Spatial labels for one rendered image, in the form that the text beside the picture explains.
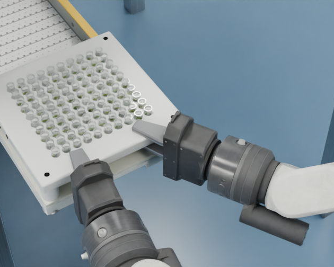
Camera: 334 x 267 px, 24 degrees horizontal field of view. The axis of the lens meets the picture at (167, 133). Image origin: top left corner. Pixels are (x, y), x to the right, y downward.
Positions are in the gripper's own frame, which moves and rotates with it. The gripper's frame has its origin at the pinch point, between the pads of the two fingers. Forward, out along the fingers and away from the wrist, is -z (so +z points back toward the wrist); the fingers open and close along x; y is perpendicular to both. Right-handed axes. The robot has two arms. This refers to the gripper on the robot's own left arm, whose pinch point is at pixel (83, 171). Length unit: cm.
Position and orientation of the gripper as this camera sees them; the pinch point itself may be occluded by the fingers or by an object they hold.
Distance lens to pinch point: 112.7
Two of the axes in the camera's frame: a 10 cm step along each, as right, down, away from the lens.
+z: 4.1, 7.0, -5.9
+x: -0.1, 6.5, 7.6
